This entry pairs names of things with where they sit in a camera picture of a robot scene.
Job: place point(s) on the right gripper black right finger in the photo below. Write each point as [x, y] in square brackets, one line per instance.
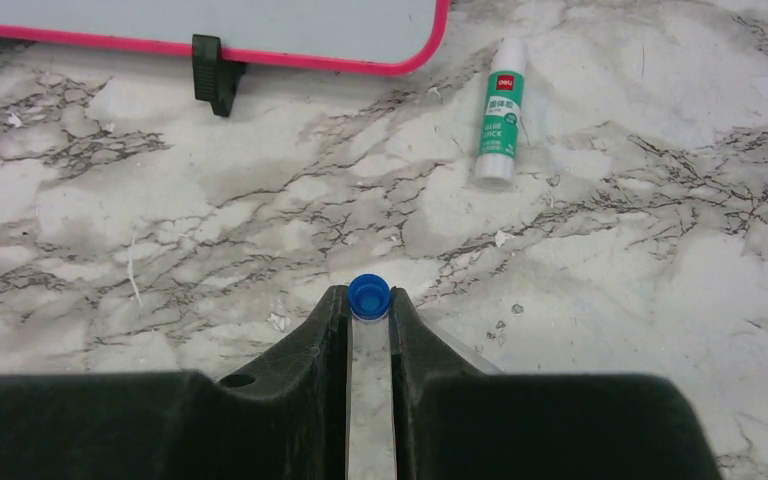
[453, 421]

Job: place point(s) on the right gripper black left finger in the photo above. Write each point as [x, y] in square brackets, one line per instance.
[283, 415]

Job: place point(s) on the small green white vial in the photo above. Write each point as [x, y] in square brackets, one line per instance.
[499, 134]

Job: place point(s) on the pink framed whiteboard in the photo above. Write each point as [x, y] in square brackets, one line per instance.
[222, 37]

